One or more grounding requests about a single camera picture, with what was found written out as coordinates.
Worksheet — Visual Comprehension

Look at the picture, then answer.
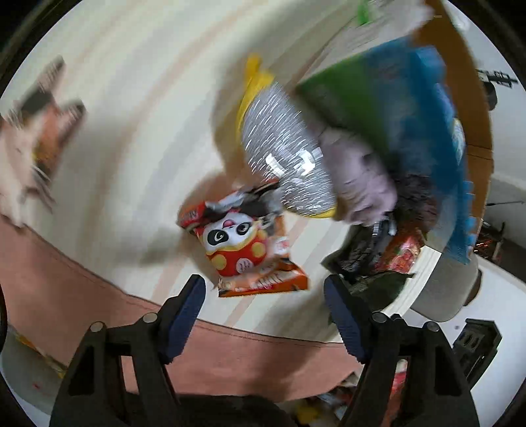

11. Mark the brown cardboard box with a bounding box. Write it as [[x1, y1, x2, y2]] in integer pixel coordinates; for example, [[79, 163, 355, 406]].
[[295, 0, 495, 263]]

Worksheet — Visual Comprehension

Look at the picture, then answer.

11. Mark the purple soft cloth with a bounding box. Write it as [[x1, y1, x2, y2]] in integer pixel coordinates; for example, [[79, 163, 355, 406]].
[[318, 127, 398, 226]]

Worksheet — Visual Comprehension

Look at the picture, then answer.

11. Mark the red snack bag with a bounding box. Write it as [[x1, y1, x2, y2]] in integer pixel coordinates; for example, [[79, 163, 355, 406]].
[[373, 228, 424, 274]]

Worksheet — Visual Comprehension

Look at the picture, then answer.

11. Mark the orange panda snack bag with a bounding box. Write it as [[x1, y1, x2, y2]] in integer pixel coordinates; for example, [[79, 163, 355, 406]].
[[178, 181, 309, 298]]

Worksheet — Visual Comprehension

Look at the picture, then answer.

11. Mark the black snack bag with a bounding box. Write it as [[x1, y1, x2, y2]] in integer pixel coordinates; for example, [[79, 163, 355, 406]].
[[322, 219, 397, 283]]

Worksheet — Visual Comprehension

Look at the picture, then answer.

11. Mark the grey upholstered chair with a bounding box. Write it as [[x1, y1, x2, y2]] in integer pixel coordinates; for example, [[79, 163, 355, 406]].
[[411, 253, 482, 322]]

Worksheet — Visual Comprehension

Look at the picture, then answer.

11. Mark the green snack bag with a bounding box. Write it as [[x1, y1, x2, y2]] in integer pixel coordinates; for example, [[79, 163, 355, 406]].
[[329, 270, 414, 311]]

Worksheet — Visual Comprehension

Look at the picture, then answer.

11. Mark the silver yellow scrubbing pad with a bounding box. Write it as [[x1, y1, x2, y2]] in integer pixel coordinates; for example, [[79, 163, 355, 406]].
[[236, 54, 337, 219]]

